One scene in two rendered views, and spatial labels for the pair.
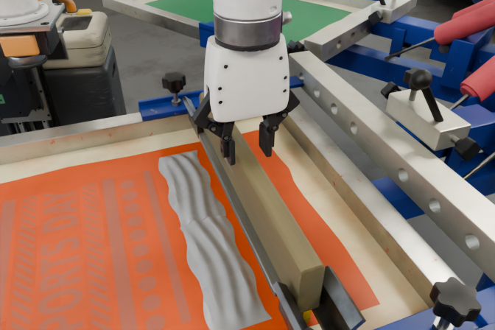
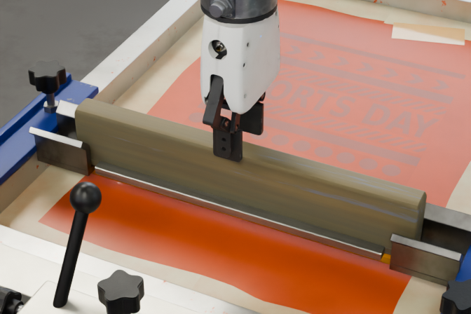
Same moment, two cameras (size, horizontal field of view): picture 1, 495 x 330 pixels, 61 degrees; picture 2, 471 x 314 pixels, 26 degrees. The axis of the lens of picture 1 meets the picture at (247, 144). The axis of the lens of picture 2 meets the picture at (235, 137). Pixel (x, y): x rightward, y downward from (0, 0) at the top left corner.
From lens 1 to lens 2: 1.29 m
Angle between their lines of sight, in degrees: 98
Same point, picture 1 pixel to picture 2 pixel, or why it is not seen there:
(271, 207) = (157, 120)
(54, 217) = (389, 114)
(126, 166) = (431, 183)
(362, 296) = (57, 218)
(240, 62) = not seen: hidden behind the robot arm
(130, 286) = not seen: hidden behind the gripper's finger
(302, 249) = (100, 107)
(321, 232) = (141, 248)
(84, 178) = (439, 149)
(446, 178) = (17, 271)
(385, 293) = (37, 232)
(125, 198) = (367, 160)
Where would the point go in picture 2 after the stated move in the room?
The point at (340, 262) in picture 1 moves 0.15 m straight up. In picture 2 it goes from (98, 232) to (86, 123)
